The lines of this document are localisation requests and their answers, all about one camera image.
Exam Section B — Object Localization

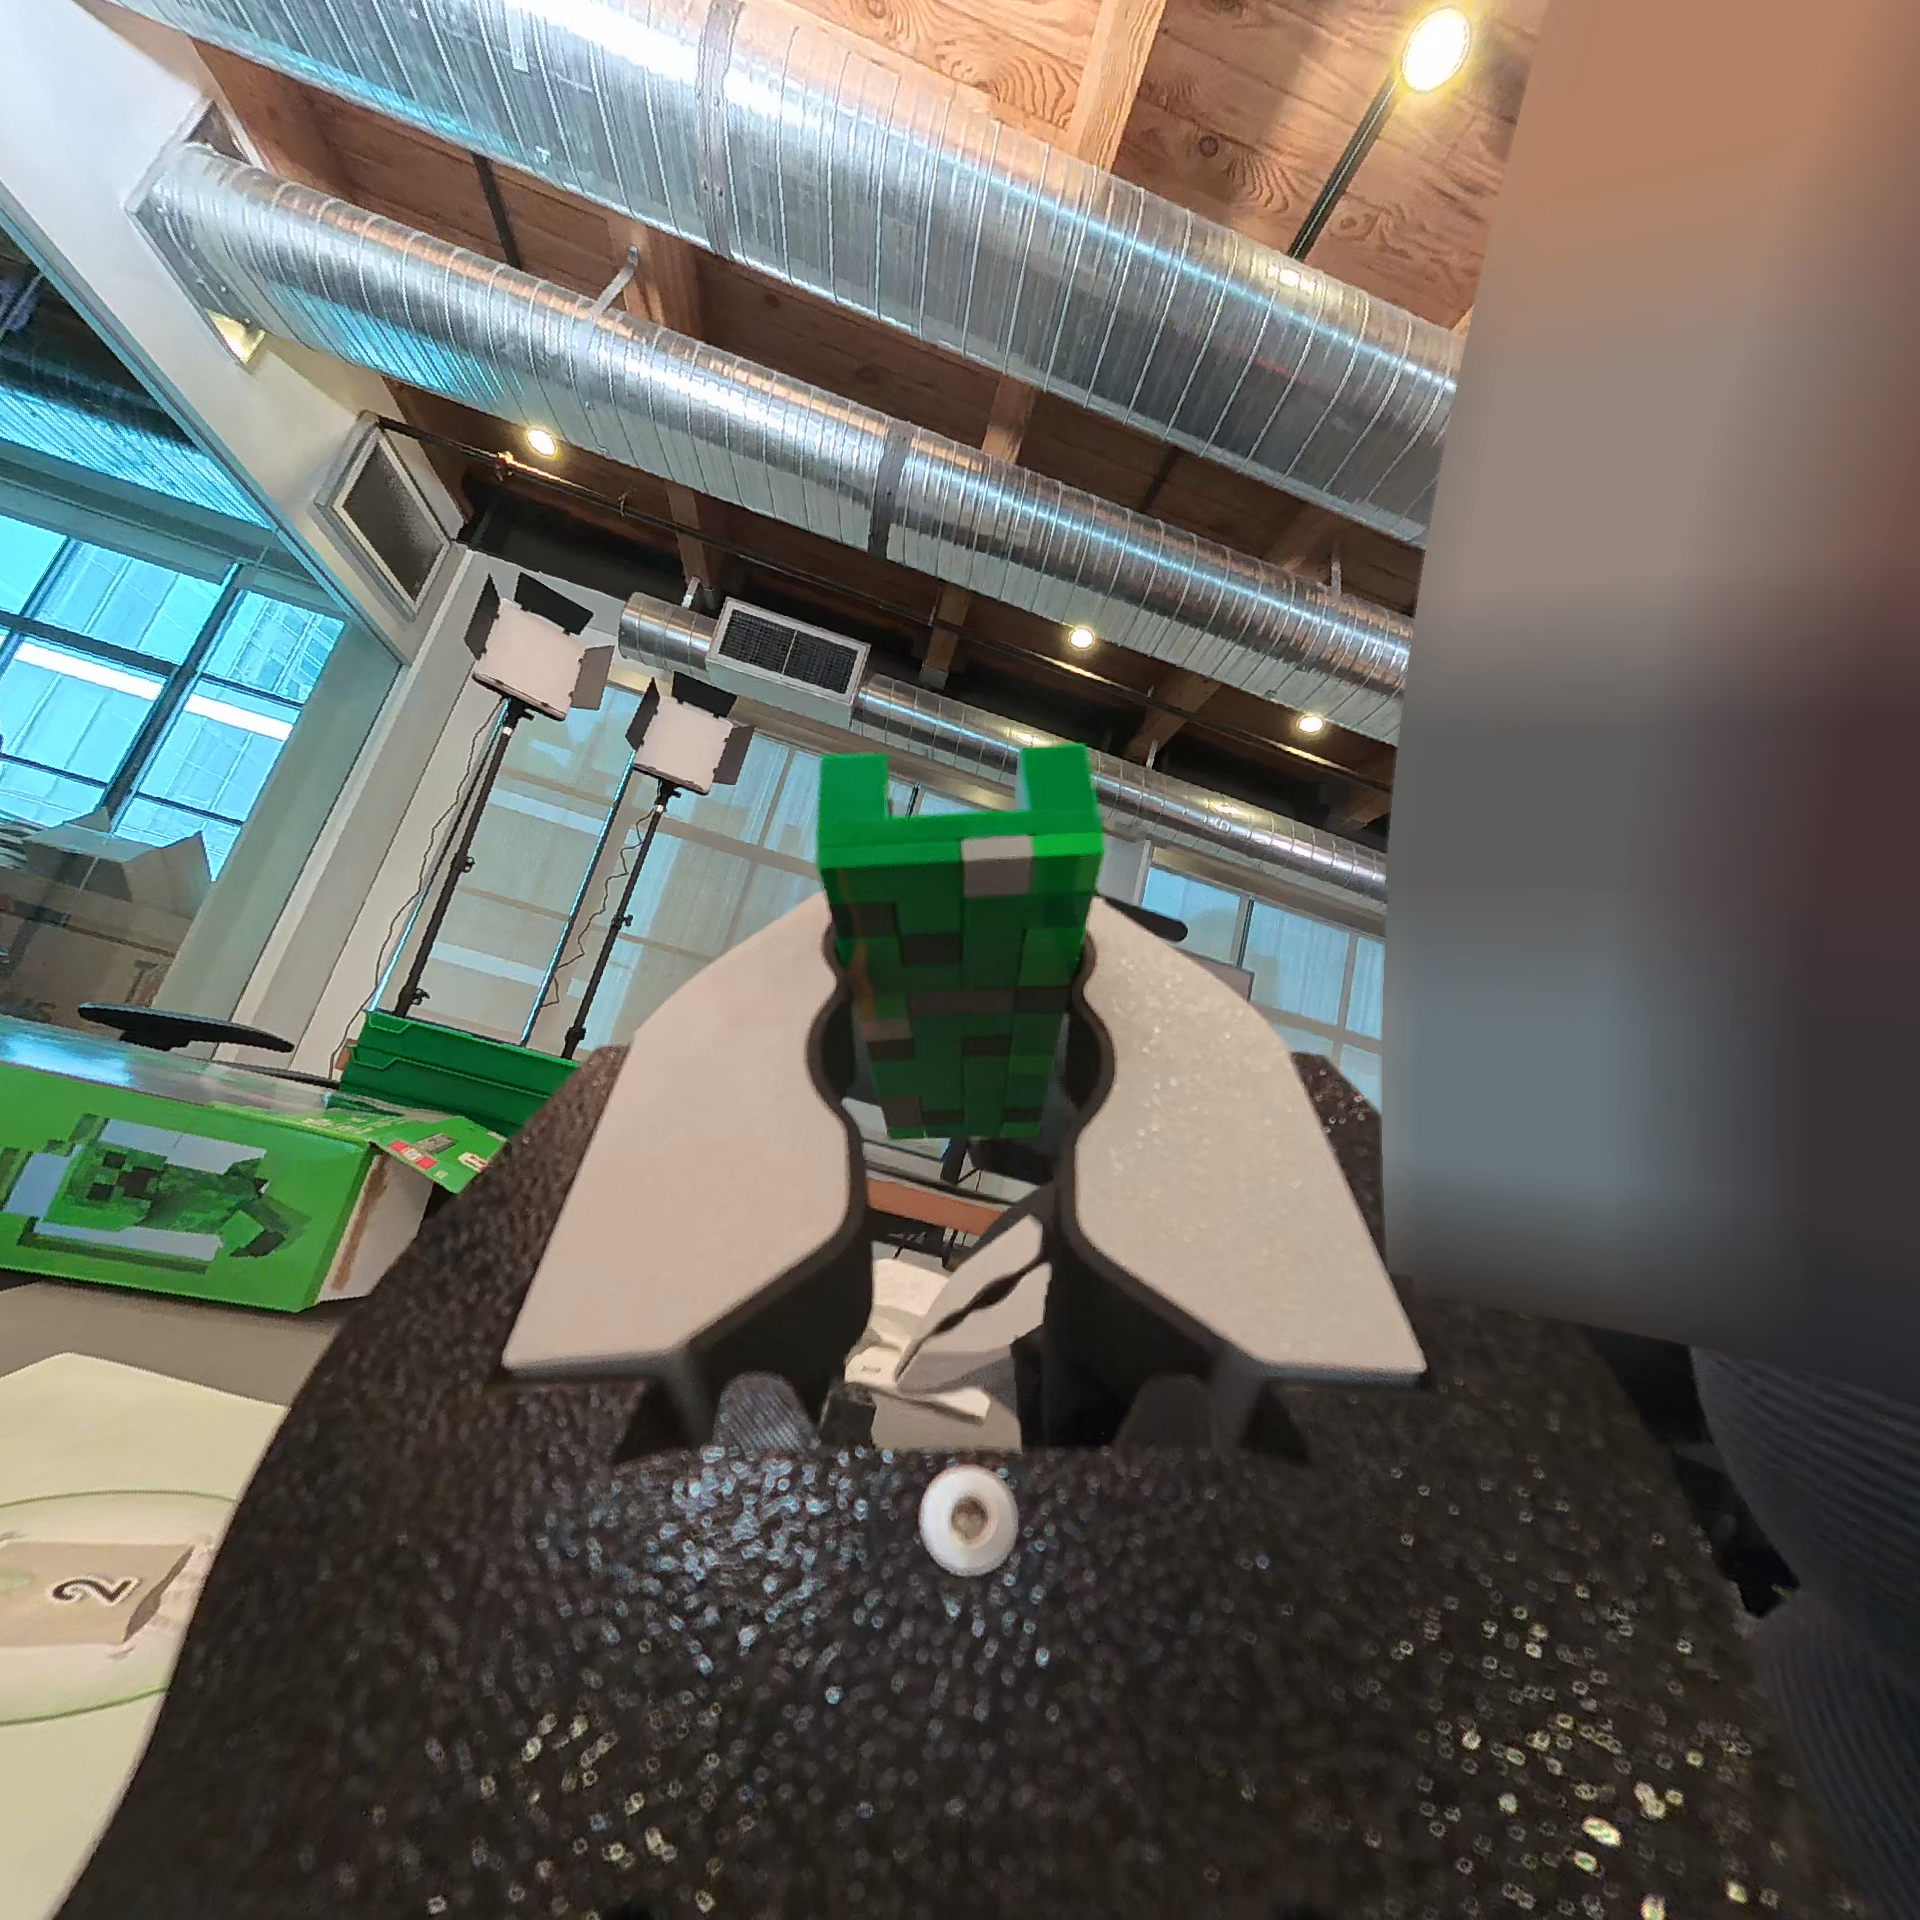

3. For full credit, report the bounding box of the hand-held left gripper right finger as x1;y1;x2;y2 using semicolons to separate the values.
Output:
1049;916;1430;1447

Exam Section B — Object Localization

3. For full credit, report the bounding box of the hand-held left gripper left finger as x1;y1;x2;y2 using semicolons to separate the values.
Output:
497;905;877;1451

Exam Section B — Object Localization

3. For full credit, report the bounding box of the green brick creeper figure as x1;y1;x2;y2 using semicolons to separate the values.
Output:
817;747;1108;1141

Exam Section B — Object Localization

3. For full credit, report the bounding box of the green plastic crate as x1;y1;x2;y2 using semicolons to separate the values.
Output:
345;1009;582;1141

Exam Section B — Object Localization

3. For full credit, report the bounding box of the large paned window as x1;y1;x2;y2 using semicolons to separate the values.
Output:
0;375;351;898
420;718;1386;1088

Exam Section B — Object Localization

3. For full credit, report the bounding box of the studio light panel on stand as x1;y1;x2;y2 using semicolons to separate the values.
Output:
397;572;619;1025
571;675;756;1067

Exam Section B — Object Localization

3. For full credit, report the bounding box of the green printed cardboard box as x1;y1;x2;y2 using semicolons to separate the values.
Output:
0;1056;510;1312

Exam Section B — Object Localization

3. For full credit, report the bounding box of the white instruction booklet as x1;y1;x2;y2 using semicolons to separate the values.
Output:
0;1353;286;1735

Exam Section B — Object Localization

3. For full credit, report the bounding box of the person's dark clothing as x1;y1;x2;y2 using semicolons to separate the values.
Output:
1688;1347;1920;1920

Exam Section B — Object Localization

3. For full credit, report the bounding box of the ceiling lamp on black pole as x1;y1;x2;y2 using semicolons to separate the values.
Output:
1287;7;1472;256

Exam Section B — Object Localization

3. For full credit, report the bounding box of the small silver ventilation duct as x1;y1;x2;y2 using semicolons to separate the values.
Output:
619;591;1386;905

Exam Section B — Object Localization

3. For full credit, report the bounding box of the white duct vent grille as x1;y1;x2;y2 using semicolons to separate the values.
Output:
708;600;868;706

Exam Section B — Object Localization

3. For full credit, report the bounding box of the white wall vent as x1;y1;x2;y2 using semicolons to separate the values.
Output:
312;421;450;618

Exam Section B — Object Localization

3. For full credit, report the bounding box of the medium silver ventilation duct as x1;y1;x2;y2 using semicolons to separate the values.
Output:
126;145;1420;747

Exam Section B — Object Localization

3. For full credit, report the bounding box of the large silver ventilation duct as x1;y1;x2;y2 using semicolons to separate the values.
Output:
116;0;1468;544

